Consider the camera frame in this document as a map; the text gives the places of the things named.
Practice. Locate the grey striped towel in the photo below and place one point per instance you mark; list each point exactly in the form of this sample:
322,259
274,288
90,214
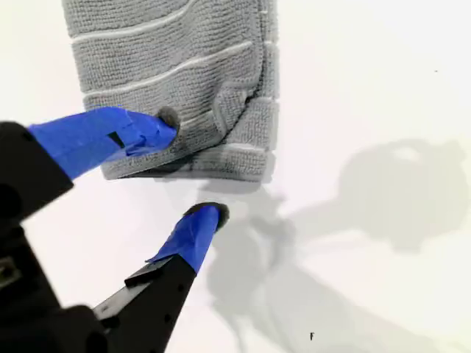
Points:
165,55

